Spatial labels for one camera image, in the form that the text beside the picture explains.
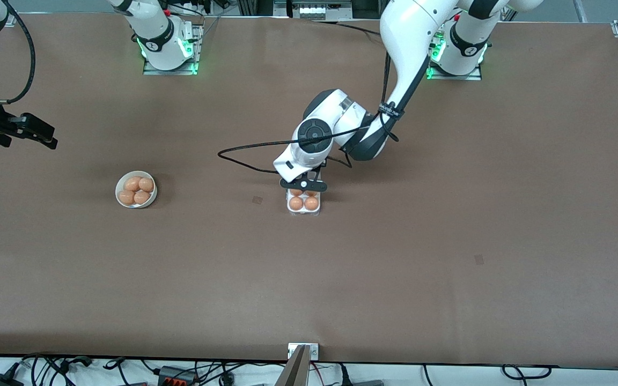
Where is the clear plastic egg box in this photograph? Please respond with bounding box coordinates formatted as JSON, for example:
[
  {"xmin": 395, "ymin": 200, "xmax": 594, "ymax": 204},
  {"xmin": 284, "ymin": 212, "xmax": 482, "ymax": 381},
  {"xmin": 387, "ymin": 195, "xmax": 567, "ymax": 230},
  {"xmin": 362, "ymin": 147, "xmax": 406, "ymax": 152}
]
[{"xmin": 286, "ymin": 188, "xmax": 322, "ymax": 217}]

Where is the white round bowl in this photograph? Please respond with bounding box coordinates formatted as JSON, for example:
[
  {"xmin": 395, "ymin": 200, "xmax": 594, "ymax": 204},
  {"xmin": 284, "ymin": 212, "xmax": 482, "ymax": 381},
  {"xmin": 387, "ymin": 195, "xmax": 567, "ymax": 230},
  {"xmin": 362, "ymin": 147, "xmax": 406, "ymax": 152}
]
[{"xmin": 115, "ymin": 170, "xmax": 158, "ymax": 209}]

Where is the white power strip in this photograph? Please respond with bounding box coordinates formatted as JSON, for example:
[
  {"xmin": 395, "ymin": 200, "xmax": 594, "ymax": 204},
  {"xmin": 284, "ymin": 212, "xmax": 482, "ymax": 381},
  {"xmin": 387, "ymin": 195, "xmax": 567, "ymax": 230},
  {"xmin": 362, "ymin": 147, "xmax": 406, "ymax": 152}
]
[{"xmin": 290, "ymin": 3, "xmax": 352, "ymax": 20}]

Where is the orange black connector block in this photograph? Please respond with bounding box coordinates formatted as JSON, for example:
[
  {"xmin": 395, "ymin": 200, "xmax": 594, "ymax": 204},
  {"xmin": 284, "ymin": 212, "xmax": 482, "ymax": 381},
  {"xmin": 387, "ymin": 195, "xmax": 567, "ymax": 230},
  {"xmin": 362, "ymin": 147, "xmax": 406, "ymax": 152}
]
[{"xmin": 158, "ymin": 366, "xmax": 201, "ymax": 386}]

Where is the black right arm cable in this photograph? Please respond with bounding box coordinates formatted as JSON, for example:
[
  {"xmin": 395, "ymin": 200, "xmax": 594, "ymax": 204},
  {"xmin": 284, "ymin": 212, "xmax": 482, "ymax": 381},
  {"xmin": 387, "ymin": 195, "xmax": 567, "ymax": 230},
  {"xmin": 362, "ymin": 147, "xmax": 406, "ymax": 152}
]
[{"xmin": 0, "ymin": 0, "xmax": 36, "ymax": 104}]

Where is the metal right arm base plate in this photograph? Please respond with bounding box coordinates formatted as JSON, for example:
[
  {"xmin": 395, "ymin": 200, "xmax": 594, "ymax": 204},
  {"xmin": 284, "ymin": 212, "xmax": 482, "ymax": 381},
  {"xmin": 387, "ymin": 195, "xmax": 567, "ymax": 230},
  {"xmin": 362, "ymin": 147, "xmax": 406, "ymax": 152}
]
[{"xmin": 143, "ymin": 21, "xmax": 205, "ymax": 76}]

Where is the long black table cable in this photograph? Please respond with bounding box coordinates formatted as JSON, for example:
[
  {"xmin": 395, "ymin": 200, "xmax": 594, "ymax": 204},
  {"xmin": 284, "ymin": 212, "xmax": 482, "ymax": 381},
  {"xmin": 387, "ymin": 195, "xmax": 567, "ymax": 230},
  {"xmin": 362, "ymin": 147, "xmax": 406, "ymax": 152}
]
[{"xmin": 312, "ymin": 20, "xmax": 385, "ymax": 37}]

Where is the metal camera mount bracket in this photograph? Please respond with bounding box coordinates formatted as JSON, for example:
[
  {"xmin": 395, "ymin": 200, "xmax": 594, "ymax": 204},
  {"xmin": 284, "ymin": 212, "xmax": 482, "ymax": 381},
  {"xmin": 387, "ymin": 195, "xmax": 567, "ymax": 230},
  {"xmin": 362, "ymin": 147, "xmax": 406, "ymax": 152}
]
[{"xmin": 274, "ymin": 343, "xmax": 320, "ymax": 386}]

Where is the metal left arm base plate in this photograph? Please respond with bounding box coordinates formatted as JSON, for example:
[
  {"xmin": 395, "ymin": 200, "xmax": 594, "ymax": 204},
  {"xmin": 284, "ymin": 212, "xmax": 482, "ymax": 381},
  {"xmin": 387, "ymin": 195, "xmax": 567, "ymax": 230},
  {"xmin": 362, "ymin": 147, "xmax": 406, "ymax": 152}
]
[{"xmin": 426, "ymin": 32, "xmax": 483, "ymax": 81}]

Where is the black looped floor cable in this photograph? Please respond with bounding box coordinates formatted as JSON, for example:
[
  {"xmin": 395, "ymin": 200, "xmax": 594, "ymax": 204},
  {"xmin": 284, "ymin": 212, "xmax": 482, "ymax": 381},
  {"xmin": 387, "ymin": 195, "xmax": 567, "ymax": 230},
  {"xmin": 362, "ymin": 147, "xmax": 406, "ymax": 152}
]
[{"xmin": 502, "ymin": 365, "xmax": 552, "ymax": 380}]

